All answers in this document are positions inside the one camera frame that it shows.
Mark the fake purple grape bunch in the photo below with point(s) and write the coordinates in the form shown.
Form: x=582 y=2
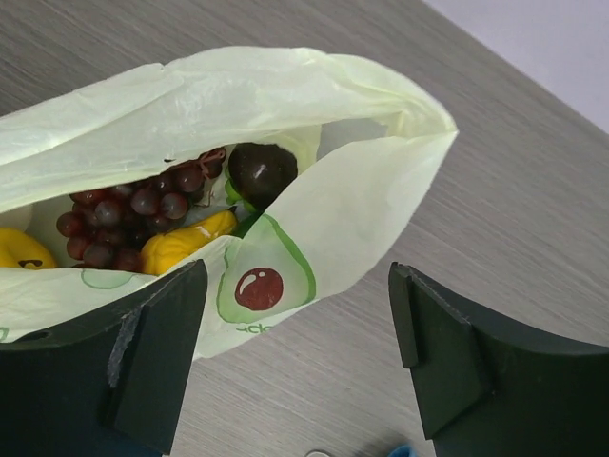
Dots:
x=107 y=228

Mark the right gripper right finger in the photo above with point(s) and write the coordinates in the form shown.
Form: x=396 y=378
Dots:
x=489 y=385

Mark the fake dark plum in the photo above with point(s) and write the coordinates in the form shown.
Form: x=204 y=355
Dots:
x=261 y=172

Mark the blue cloth hat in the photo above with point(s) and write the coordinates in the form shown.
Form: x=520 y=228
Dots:
x=402 y=450

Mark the pale green plastic bag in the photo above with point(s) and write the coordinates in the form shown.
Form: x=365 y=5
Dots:
x=324 y=157

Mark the fake green fruit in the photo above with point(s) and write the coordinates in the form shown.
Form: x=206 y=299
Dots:
x=246 y=214

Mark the fake yellow fruit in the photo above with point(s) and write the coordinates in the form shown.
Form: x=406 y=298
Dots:
x=19 y=250

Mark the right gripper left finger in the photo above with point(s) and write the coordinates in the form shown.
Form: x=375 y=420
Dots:
x=109 y=382

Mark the fake yellow pepper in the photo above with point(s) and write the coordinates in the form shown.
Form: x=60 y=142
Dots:
x=163 y=251

